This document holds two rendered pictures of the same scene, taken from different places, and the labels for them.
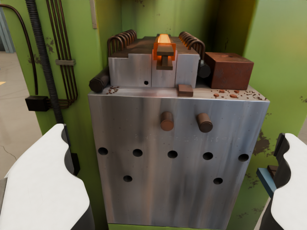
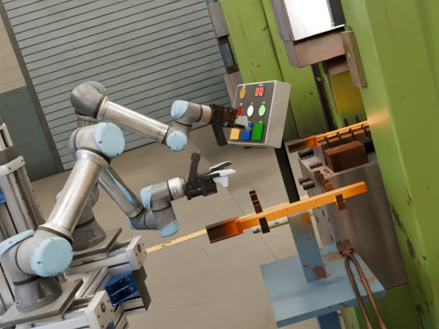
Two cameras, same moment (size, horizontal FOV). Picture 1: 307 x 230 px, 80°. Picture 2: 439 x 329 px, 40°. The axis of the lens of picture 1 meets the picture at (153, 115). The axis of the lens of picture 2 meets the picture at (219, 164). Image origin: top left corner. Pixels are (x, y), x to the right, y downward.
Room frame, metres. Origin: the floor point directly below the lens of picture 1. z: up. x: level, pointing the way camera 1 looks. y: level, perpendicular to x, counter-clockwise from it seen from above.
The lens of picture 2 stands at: (0.00, -2.16, 1.48)
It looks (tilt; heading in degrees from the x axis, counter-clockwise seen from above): 12 degrees down; 89
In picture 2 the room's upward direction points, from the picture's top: 17 degrees counter-clockwise
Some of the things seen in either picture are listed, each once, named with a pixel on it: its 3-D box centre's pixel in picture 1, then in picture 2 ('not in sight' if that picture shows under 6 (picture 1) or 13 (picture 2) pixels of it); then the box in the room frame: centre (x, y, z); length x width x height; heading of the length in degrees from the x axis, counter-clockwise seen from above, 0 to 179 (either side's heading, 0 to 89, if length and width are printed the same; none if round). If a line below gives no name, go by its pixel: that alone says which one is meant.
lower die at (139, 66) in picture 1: (156, 53); (372, 132); (0.63, 0.00, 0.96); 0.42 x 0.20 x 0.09; 178
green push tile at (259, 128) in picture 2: not in sight; (259, 132); (0.27, 0.43, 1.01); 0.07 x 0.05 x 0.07; 113
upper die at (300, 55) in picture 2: not in sight; (347, 36); (0.63, 0.00, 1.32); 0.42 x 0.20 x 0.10; 178
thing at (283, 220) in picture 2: not in sight; (300, 214); (0.34, 0.35, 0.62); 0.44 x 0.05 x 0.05; 178
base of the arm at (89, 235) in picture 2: not in sight; (84, 232); (-0.53, 0.23, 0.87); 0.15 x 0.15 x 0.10
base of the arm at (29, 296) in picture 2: not in sight; (34, 286); (-0.64, -0.25, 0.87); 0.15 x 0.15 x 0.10
